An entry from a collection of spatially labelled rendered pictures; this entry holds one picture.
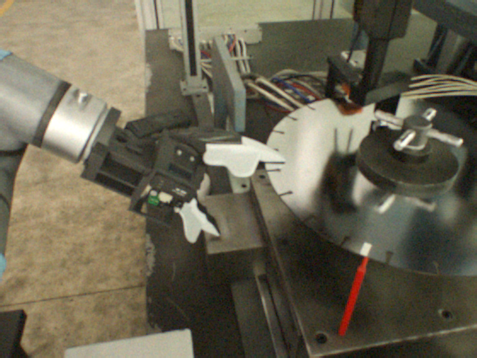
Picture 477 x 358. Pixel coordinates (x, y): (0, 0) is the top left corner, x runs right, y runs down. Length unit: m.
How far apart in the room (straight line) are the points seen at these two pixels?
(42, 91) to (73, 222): 1.46
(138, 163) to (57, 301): 1.22
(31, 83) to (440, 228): 0.41
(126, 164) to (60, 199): 1.57
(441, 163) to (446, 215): 0.08
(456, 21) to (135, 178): 0.57
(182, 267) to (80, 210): 1.32
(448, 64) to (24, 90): 1.02
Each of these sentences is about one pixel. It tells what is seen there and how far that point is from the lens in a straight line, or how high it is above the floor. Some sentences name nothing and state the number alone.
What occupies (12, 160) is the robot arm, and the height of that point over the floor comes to 0.98.
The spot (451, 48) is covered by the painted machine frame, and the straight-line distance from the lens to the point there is 1.20.
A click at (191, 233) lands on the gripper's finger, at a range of 0.50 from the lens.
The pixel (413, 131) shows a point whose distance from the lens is 0.47.
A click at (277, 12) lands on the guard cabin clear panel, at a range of 1.65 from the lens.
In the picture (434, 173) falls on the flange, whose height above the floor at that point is 0.96.
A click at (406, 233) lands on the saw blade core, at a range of 0.41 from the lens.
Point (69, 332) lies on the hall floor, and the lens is 1.52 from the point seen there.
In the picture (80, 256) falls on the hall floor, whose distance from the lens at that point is 1.71.
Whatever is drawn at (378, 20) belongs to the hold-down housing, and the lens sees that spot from 0.46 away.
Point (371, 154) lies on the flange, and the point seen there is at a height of 0.96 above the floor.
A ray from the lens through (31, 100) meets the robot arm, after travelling 0.43.
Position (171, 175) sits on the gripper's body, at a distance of 0.40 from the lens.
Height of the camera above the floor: 1.23
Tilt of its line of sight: 39 degrees down
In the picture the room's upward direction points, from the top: straight up
